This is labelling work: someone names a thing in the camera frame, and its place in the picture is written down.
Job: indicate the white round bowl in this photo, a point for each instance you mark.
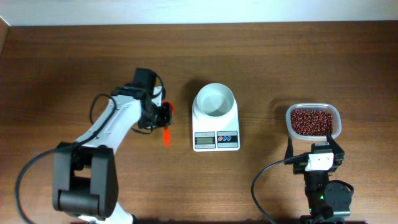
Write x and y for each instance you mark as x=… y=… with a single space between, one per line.
x=215 y=100

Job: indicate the white digital kitchen scale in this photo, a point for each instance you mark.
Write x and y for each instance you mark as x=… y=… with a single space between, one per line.
x=213 y=134

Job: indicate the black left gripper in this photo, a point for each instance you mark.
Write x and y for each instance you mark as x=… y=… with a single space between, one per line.
x=165 y=117

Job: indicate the clear plastic bean container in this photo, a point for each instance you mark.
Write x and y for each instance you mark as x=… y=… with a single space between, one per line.
x=336 y=121

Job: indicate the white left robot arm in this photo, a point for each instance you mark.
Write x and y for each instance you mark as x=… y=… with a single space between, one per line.
x=85 y=182

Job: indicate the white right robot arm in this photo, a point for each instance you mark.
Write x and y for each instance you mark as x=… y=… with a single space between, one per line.
x=328 y=200

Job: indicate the orange plastic scoop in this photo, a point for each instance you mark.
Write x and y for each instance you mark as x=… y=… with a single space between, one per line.
x=166 y=129

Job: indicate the red adzuki beans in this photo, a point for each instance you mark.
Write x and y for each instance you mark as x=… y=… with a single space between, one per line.
x=311 y=122

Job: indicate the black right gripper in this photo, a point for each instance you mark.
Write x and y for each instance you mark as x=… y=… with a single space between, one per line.
x=337 y=156

